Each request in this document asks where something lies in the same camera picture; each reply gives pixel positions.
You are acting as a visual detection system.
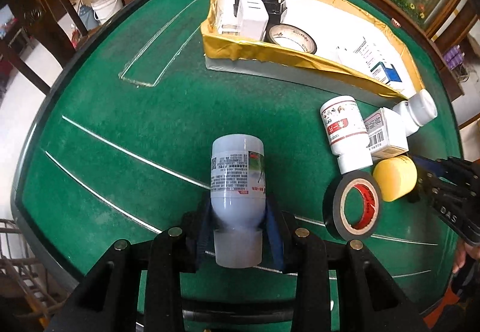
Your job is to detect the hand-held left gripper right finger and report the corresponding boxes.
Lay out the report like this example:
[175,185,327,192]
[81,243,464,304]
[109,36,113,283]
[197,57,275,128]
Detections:
[262,193,428,332]

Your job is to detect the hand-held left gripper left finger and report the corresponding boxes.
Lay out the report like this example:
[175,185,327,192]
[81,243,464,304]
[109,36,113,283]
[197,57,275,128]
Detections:
[52,201,214,332]

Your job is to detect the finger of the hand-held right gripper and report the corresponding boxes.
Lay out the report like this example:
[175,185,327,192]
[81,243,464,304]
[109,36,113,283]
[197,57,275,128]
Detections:
[409,176,451,213]
[410,156,469,177]

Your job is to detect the small white barcode box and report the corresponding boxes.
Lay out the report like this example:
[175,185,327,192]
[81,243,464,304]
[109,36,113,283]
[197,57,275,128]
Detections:
[364,108,409,160]

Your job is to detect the small white bottle wide cap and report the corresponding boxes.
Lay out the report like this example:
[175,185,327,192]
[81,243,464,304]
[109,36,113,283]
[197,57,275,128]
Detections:
[392,89,438,137]

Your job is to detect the black tape roll red core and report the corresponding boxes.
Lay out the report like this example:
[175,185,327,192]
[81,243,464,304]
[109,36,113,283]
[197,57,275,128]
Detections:
[323,170,383,241]

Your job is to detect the white bottle green leaf label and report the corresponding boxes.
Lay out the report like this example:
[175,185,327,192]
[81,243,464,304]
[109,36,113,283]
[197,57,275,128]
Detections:
[209,134,266,268]

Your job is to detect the black marker white ends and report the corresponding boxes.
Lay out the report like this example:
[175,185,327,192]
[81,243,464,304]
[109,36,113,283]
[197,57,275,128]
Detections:
[180,300,297,325]

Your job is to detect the white bottle red label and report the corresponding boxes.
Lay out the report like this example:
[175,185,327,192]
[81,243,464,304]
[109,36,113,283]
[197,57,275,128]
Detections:
[319,96,374,174]

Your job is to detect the blue and white carton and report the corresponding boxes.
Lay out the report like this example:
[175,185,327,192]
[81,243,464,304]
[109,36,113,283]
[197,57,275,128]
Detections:
[335,36,405,87]

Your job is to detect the white box with yellow tape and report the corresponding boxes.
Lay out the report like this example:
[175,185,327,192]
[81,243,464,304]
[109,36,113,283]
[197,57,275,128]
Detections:
[200,0,424,99]

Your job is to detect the black tape roll brown core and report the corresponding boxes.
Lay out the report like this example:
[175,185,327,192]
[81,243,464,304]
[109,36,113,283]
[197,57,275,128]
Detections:
[264,24,317,54]

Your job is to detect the white USB wall charger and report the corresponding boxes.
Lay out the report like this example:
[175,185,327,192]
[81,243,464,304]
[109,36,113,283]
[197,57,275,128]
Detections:
[236,0,270,41]

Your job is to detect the black ribbed plastic funnel part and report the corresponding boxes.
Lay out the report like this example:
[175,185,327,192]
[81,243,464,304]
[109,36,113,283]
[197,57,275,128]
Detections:
[233,0,287,23]

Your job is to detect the person's right hand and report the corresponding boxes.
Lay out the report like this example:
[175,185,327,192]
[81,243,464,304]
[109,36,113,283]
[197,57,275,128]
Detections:
[452,240,469,274]

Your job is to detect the pack of purple bottles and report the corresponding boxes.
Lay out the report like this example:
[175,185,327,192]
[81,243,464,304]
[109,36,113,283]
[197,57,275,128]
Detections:
[442,45,464,70]

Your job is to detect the grey water jug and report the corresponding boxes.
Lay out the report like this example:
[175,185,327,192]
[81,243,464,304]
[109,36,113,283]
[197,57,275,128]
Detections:
[77,4,99,31]

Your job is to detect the white plastic bucket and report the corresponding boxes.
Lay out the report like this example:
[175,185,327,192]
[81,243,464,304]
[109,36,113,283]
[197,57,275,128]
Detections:
[91,0,124,26]

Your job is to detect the dark wooden chair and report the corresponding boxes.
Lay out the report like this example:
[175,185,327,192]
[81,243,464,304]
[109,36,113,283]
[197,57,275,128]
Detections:
[0,0,91,93]

